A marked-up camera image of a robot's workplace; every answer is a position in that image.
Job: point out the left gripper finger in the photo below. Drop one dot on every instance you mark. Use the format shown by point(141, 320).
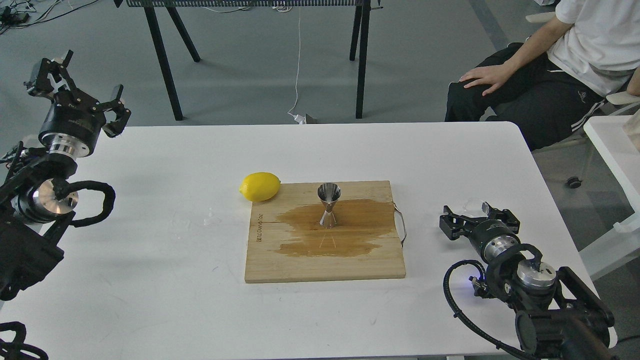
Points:
point(122, 114)
point(50, 80)

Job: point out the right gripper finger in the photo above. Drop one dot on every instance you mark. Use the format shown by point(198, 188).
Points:
point(455, 225)
point(505, 216)

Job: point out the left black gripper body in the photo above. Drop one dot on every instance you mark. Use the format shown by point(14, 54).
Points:
point(79, 127)

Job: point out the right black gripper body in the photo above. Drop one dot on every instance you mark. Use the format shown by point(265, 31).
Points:
point(492, 237)

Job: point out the steel double jigger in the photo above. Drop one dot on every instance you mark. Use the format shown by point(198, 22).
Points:
point(329, 194)

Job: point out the small clear glass cup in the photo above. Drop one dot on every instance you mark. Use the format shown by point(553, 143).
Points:
point(476, 208)

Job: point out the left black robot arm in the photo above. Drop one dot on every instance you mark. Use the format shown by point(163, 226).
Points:
point(38, 203)

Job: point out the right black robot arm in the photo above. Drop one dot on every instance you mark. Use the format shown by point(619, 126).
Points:
point(556, 315)

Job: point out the person's right hand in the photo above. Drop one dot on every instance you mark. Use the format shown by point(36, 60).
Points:
point(495, 76)

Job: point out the white side table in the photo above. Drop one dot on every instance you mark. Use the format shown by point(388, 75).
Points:
point(619, 207)

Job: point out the seated person white shirt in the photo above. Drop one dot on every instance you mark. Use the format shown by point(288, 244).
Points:
point(587, 51)

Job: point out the yellow lemon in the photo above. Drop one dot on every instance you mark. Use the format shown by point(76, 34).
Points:
point(260, 186)

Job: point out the wooden cutting board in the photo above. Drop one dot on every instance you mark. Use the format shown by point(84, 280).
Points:
point(286, 242)

